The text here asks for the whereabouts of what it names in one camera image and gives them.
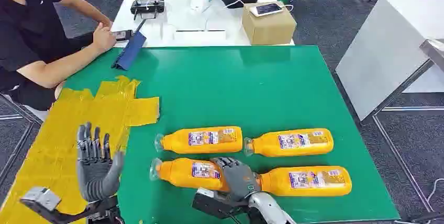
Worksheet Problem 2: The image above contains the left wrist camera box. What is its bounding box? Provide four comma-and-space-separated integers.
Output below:
19, 186, 62, 214

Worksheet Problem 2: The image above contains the dark blue cloth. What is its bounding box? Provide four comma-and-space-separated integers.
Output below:
110, 31, 148, 72

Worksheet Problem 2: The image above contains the small white device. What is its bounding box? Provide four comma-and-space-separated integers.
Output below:
189, 0, 214, 14

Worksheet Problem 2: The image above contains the person's right hand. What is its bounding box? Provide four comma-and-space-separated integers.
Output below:
91, 22, 118, 55

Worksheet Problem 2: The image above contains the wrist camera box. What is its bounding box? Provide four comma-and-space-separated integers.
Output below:
19, 186, 62, 214
192, 187, 251, 220

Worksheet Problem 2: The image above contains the orange drink bottle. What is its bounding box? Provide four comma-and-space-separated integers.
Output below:
149, 157, 230, 192
154, 126, 244, 155
243, 128, 335, 158
259, 165, 353, 197

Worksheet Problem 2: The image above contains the yellow sheet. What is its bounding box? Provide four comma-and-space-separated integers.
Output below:
0, 75, 161, 224

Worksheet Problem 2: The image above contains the black handheld controller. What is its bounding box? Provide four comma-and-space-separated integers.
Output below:
130, 0, 166, 21

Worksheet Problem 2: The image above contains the person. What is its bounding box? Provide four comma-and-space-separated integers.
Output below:
0, 0, 118, 112

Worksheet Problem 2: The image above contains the green table mat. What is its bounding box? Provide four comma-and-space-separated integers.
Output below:
64, 44, 402, 224

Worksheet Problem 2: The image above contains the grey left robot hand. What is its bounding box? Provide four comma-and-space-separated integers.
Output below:
76, 122, 125, 203

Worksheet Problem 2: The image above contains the dark phone in person's hand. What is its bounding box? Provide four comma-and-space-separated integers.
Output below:
112, 29, 134, 42

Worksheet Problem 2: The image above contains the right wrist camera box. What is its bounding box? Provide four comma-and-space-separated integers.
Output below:
192, 187, 251, 220

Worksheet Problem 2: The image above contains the white charging cable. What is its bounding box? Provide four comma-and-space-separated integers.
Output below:
223, 0, 294, 12

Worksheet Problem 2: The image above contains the white smartphone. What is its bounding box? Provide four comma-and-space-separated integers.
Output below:
249, 2, 284, 18

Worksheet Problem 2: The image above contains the large white side table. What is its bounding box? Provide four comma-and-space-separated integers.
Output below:
335, 0, 444, 122

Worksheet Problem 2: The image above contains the white floor cable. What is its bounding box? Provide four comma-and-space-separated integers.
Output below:
424, 178, 444, 214

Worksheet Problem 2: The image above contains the cardboard box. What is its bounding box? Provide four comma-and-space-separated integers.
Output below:
241, 1, 298, 46

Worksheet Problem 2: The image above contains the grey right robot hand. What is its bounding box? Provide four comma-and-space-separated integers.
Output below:
210, 156, 261, 203

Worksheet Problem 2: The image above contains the steel bench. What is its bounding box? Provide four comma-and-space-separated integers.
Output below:
419, 38, 444, 73

